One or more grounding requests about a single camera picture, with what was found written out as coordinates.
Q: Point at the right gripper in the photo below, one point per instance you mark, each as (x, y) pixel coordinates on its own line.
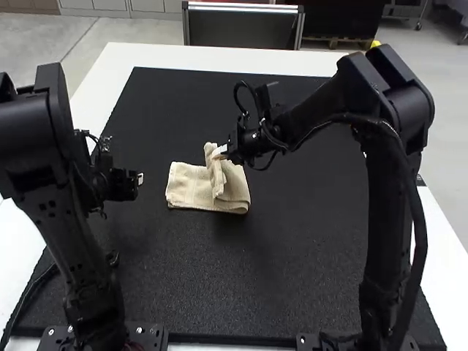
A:
(245, 144)

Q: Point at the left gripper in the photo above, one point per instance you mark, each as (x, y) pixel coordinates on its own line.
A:
(122, 184)

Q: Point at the pale towel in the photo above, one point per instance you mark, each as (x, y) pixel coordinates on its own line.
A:
(204, 186)

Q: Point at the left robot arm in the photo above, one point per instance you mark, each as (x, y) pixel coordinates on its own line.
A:
(44, 183)

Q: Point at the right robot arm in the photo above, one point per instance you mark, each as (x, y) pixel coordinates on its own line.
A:
(387, 164)

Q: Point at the black mat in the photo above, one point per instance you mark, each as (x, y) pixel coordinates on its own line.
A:
(234, 256)

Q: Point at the wooden pallet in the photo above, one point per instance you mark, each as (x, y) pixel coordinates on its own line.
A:
(336, 42)

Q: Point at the grey cupboard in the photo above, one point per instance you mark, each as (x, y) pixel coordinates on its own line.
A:
(120, 4)

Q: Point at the black crate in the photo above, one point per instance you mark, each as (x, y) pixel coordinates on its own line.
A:
(340, 18)

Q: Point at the brown cupboard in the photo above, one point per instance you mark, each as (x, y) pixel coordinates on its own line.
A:
(29, 5)

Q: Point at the metal trolley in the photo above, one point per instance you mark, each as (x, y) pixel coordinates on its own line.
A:
(406, 11)

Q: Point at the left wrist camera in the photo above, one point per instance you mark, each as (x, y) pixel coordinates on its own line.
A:
(106, 143)

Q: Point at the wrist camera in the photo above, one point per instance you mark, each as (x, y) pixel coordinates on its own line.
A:
(106, 143)
(264, 96)

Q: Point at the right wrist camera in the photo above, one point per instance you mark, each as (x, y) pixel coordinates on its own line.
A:
(264, 96)

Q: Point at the black case with metal frame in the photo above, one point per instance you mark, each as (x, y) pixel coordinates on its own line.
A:
(237, 29)

